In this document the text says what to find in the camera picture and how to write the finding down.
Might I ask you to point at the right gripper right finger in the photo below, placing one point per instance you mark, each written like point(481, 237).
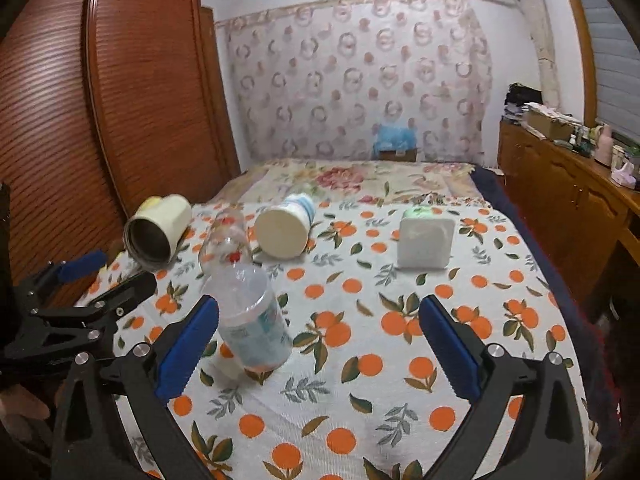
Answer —
point(546, 441)

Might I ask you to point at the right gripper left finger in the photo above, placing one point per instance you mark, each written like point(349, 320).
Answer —
point(90, 441)

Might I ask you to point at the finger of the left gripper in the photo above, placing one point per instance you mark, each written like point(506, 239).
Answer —
point(67, 271)
point(121, 299)

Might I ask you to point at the clear plastic cup blue label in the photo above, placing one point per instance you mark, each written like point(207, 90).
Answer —
point(251, 322)

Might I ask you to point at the white paper cup blue stripes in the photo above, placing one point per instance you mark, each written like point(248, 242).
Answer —
point(282, 230)

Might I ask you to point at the person's left hand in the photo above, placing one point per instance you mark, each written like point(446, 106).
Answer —
point(18, 407)

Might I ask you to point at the cream steel-lined mug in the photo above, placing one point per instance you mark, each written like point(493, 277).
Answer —
point(153, 233)

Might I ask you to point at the dark blue blanket edge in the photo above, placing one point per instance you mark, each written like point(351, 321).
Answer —
point(588, 344)

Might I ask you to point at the clear glass flower print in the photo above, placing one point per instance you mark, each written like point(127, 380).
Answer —
point(226, 243)

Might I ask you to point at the wooden slatted wardrobe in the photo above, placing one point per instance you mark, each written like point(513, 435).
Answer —
point(105, 103)

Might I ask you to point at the wooden sideboard cabinet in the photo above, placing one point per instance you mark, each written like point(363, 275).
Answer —
point(586, 225)

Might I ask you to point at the white square plastic container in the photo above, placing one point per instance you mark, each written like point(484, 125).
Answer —
point(425, 239)

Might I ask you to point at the floral bed blanket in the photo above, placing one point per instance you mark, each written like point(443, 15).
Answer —
point(373, 182)

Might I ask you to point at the pink thermos bottle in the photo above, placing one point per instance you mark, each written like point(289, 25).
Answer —
point(604, 145)

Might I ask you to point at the cardboard box on sideboard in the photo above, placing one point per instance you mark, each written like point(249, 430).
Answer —
point(552, 128)

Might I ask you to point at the blue plastic bag on box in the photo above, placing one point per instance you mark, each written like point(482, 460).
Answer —
point(395, 144)

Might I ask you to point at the stack of dark clothes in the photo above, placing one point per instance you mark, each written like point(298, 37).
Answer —
point(517, 97)

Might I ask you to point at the grey window roller shutter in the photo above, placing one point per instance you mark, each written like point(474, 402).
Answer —
point(616, 59)

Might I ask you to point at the cream tied window curtain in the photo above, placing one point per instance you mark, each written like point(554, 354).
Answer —
point(536, 15)

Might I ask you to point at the patterned lace wall curtain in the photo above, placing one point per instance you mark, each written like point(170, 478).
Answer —
point(317, 80)

